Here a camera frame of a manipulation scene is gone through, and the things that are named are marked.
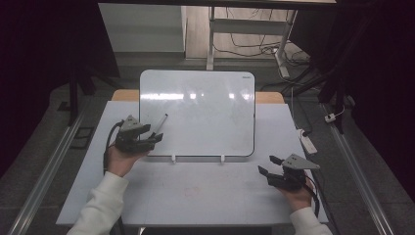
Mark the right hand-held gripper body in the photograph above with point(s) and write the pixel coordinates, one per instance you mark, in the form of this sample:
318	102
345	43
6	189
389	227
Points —
288	178

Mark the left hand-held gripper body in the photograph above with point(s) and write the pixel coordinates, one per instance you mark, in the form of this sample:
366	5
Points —
130	138

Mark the white whiteboard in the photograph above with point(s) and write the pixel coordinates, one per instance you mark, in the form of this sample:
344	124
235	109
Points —
202	114

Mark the person's right hand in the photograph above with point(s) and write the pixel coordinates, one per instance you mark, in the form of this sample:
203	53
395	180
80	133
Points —
300	197

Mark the person's left hand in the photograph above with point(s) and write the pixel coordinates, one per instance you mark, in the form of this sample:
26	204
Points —
120	161

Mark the white whiteboard stand clip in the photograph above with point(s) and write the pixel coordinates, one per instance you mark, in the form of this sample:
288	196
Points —
222	159
174	159

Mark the white power strip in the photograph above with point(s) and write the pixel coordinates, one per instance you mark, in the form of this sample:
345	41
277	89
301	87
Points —
307	142

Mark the wooden table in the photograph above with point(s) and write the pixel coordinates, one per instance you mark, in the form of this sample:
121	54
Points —
125	95

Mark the small white adapter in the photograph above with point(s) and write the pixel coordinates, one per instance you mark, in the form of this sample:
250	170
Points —
330	117

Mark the black metal stand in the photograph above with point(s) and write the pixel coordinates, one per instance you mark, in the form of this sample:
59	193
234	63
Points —
339	84
73	98

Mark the white cabinet panel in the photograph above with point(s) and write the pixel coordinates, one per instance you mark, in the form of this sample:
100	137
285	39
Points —
143	29

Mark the aluminium rail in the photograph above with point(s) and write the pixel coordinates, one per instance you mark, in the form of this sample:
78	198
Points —
49	169
359	176

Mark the white desk frame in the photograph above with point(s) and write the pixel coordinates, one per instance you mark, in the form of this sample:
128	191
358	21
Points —
248	26

